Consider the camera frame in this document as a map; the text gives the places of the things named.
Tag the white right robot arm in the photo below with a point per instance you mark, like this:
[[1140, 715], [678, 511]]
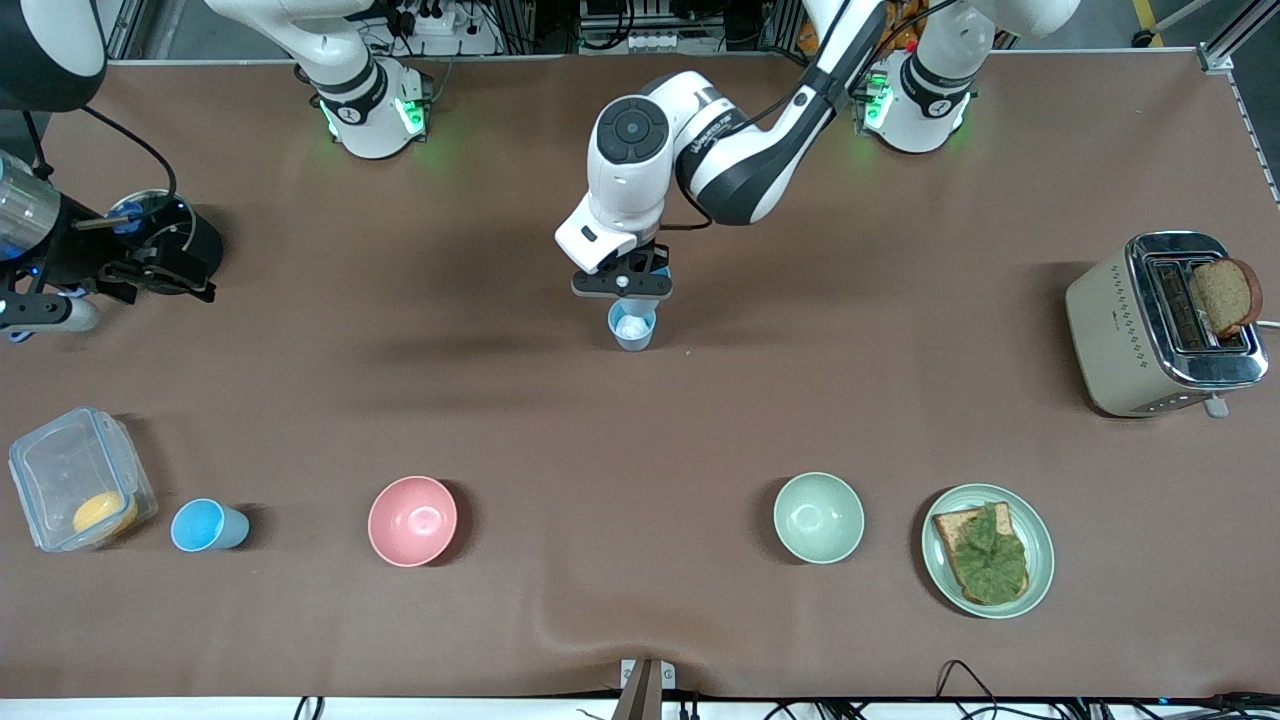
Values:
[[370, 100]]

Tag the small blue object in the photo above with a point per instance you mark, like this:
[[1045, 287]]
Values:
[[127, 220]]

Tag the brown table cover sheet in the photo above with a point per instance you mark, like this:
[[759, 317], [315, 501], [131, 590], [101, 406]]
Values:
[[640, 450]]

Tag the clear plastic lidded container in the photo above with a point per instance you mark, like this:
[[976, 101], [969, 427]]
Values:
[[60, 470]]

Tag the white power strip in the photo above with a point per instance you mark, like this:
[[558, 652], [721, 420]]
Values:
[[650, 40], [435, 18]]

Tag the yellow round food piece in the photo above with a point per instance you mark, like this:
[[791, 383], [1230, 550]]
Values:
[[103, 513]]

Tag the pale green bowl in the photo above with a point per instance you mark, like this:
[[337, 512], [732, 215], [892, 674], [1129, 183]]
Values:
[[818, 518]]

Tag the pink bowl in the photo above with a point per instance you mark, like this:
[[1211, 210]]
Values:
[[412, 522]]

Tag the bag of orange buns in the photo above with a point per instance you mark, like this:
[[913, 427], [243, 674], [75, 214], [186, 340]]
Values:
[[905, 35]]

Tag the square toast slice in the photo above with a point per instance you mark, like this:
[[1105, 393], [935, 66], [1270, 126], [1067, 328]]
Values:
[[950, 525]]

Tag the green lettuce leaf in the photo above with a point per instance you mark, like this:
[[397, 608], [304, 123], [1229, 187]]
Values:
[[990, 560]]

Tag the beige chrome two-slot toaster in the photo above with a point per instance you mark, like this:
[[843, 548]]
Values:
[[1110, 330]]

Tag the pale green plate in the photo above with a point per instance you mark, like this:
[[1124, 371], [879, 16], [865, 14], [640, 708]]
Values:
[[1042, 540]]

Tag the brown bread slice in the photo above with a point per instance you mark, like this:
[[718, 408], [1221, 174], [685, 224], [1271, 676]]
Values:
[[1225, 295]]

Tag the aluminium frame rail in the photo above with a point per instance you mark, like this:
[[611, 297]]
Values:
[[125, 30], [1215, 60]]

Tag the grey metal bracket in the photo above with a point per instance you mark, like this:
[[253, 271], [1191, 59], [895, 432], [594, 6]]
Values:
[[647, 690]]

